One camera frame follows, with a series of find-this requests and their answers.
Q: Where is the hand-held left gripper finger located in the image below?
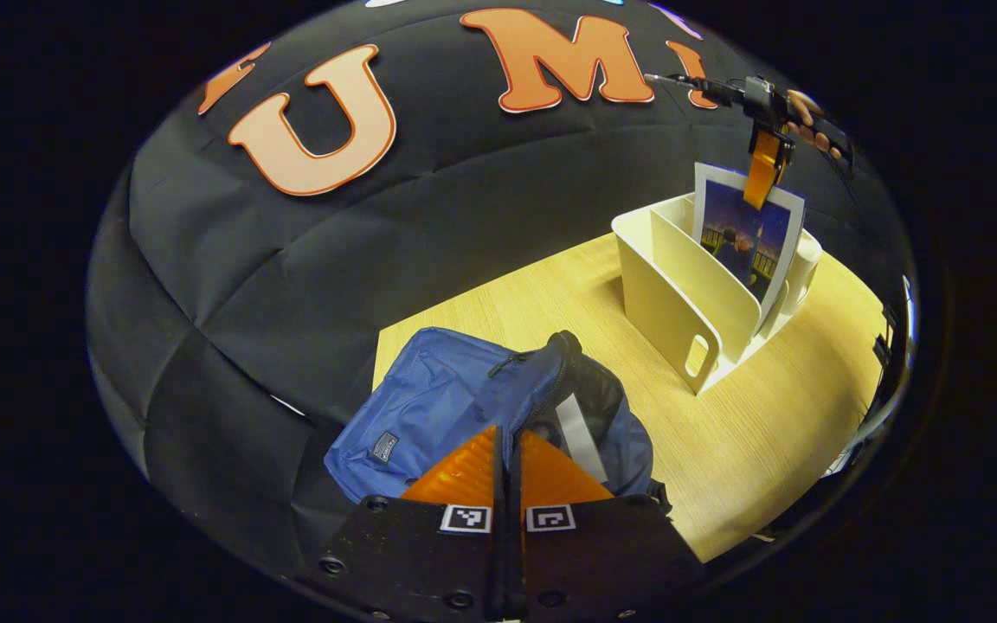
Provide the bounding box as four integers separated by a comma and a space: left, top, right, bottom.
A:
318, 424, 504, 622
507, 430, 707, 622

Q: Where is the blue cover book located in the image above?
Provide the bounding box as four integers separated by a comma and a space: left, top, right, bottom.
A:
691, 162, 807, 330

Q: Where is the black and white book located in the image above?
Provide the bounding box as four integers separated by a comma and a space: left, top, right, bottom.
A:
553, 394, 610, 487

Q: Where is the blue schoolbag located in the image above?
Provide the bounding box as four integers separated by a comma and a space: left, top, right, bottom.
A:
324, 326, 672, 511

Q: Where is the cream plastic bookshelf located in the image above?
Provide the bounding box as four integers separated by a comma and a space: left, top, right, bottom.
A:
611, 192, 824, 396

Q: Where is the black backdrop cloth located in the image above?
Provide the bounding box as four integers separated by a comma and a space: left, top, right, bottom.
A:
87, 0, 889, 572

